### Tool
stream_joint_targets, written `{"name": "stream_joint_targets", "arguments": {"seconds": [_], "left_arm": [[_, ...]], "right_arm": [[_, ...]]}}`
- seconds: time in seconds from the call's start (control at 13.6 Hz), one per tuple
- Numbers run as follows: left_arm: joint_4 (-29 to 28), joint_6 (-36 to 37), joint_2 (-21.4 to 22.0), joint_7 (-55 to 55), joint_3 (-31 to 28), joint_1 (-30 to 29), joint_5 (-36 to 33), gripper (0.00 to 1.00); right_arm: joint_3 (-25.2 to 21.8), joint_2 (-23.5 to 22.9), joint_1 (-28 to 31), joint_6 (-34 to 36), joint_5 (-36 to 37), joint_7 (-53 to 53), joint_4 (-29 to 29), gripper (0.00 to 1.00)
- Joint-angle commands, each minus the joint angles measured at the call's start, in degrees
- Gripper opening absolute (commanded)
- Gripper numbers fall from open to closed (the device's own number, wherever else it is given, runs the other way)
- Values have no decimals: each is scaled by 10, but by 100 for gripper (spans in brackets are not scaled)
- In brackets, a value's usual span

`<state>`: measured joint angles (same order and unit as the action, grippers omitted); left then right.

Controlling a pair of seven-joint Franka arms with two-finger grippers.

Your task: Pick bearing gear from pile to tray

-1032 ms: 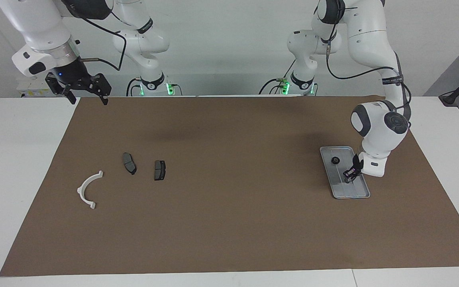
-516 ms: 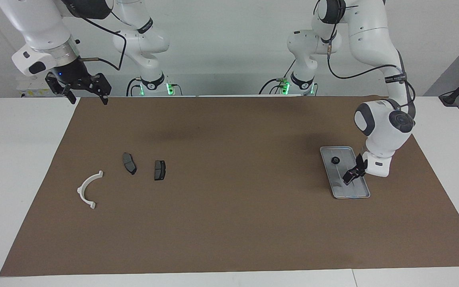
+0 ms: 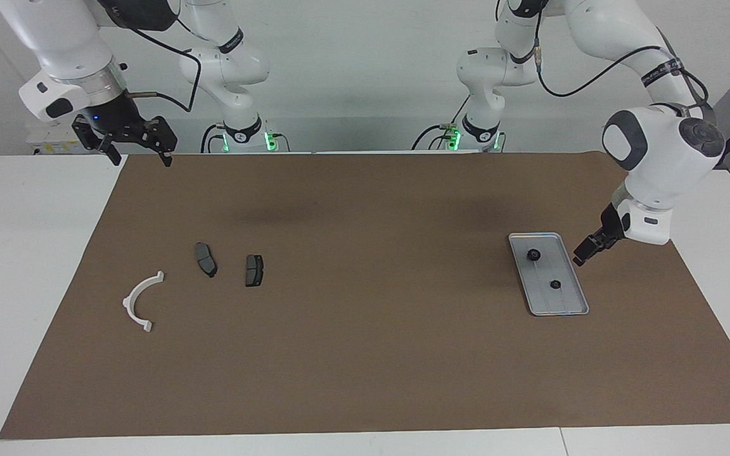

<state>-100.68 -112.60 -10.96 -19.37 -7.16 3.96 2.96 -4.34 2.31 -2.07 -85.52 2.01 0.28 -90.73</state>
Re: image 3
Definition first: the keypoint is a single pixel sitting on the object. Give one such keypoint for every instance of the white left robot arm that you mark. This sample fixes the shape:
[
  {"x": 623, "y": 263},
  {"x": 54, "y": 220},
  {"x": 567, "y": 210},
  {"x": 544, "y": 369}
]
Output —
[{"x": 656, "y": 164}]

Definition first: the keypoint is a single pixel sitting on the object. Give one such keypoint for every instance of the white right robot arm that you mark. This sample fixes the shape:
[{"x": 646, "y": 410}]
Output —
[{"x": 54, "y": 38}]

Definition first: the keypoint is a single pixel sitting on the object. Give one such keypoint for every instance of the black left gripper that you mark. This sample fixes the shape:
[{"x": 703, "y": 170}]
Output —
[{"x": 612, "y": 225}]

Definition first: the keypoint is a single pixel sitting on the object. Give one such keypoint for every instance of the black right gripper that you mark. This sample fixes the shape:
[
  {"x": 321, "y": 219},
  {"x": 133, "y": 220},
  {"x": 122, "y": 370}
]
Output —
[{"x": 121, "y": 126}]

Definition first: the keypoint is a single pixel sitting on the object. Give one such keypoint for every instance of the short dark brake pad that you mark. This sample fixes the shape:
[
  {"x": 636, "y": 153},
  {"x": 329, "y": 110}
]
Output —
[{"x": 254, "y": 270}]

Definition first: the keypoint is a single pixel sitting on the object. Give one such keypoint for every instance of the brown paper table mat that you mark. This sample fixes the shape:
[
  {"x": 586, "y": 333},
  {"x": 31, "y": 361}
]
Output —
[{"x": 365, "y": 354}]

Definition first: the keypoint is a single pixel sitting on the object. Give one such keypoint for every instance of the white semicircular bracket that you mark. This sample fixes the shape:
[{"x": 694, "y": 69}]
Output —
[{"x": 129, "y": 305}]

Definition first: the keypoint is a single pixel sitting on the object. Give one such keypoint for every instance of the silver metal tray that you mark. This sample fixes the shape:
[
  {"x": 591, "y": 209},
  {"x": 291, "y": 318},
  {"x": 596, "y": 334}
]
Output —
[{"x": 545, "y": 299}]

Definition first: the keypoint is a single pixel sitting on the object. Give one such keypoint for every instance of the long dark brake pad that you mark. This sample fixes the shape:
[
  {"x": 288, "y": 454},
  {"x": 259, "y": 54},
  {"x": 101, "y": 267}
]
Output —
[{"x": 205, "y": 258}]

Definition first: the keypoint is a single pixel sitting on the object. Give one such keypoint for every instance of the white power box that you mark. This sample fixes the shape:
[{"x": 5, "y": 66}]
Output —
[{"x": 54, "y": 144}]

